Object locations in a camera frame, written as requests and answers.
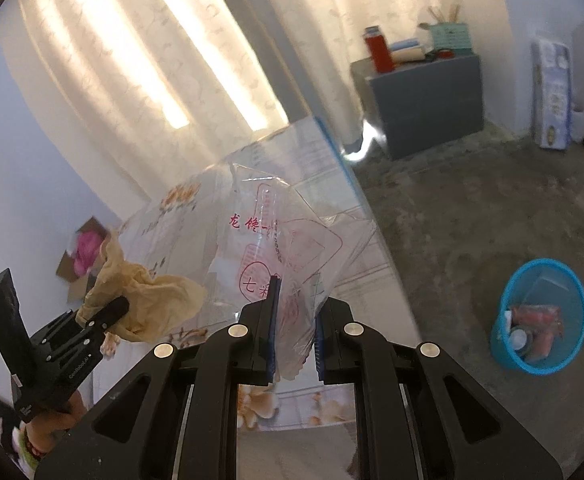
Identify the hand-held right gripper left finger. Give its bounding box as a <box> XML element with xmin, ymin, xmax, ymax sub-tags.
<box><xmin>34</xmin><ymin>274</ymin><xmax>280</xmax><ymax>480</ymax></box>

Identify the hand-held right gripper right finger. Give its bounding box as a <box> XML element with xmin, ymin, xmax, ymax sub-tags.
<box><xmin>314</xmin><ymin>297</ymin><xmax>558</xmax><ymax>480</ymax></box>

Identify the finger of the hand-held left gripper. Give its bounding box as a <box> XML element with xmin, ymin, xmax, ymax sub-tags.
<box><xmin>79</xmin><ymin>296</ymin><xmax>130</xmax><ymax>332</ymax></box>

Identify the beige plastic bag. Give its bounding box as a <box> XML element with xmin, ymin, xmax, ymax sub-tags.
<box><xmin>82</xmin><ymin>232</ymin><xmax>207</xmax><ymax>343</ymax></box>

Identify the clear red-printed plastic bag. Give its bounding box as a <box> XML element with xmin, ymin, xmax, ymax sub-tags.
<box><xmin>209</xmin><ymin>160</ymin><xmax>377</xmax><ymax>383</ymax></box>

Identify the blue mesh wastebasket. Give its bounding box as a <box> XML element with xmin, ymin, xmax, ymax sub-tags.
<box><xmin>489</xmin><ymin>258</ymin><xmax>584</xmax><ymax>376</ymax></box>

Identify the pink snack packet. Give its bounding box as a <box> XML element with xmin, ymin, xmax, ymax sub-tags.
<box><xmin>531</xmin><ymin>330</ymin><xmax>558</xmax><ymax>358</ymax></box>
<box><xmin>512</xmin><ymin>304</ymin><xmax>564</xmax><ymax>333</ymax></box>

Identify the person's left hand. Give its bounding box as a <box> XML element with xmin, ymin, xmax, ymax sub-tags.
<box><xmin>22</xmin><ymin>392</ymin><xmax>85</xmax><ymax>461</ymax></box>

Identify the cardboard box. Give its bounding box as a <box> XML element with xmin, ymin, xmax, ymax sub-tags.
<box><xmin>56</xmin><ymin>216</ymin><xmax>115</xmax><ymax>306</ymax></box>

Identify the pink cloth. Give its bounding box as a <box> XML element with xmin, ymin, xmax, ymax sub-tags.
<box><xmin>74</xmin><ymin>230</ymin><xmax>107</xmax><ymax>276</ymax></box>

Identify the floral cloth covered table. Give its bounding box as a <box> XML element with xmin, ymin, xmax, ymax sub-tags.
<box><xmin>86</xmin><ymin>116</ymin><xmax>420</xmax><ymax>431</ymax></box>

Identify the white green plastic container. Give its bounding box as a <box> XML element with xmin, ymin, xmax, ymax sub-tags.
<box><xmin>507</xmin><ymin>325</ymin><xmax>534</xmax><ymax>358</ymax></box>

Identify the grey cabinet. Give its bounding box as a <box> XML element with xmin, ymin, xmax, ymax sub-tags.
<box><xmin>350</xmin><ymin>52</ymin><xmax>485</xmax><ymax>161</ymax></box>

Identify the white sheer curtain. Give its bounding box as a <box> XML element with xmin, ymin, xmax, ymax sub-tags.
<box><xmin>0</xmin><ymin>0</ymin><xmax>518</xmax><ymax>201</ymax></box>

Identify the red bottle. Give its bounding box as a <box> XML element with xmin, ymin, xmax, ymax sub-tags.
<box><xmin>363</xmin><ymin>26</ymin><xmax>395</xmax><ymax>73</ymax></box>

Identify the cream folded cloth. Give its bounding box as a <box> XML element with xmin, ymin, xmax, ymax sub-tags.
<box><xmin>391</xmin><ymin>49</ymin><xmax>430</xmax><ymax>65</ymax></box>

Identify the teal holder box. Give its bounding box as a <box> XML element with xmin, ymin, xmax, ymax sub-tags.
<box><xmin>429</xmin><ymin>22</ymin><xmax>473</xmax><ymax>53</ymax></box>

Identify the white blue tissue package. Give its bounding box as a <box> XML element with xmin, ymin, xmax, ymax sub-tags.
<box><xmin>531</xmin><ymin>35</ymin><xmax>572</xmax><ymax>150</ymax></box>

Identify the wooden chopsticks bundle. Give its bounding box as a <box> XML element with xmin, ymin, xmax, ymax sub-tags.
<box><xmin>427</xmin><ymin>4</ymin><xmax>461</xmax><ymax>26</ymax></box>

